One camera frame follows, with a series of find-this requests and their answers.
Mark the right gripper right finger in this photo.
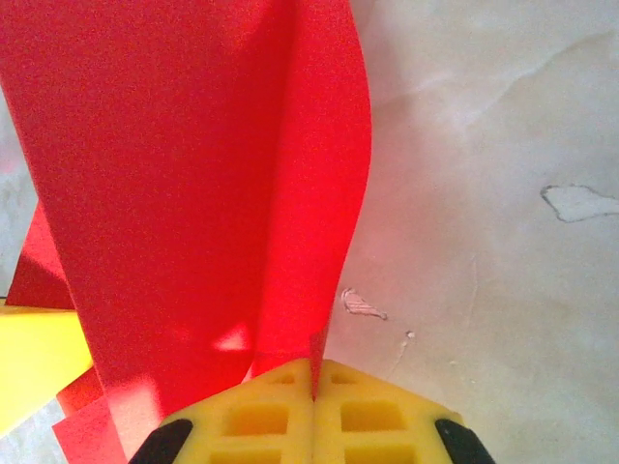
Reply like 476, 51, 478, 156
312, 358, 494, 464

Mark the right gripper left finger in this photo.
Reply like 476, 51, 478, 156
128, 358, 315, 464

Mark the red square paper sheet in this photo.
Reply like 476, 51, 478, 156
0, 0, 373, 464

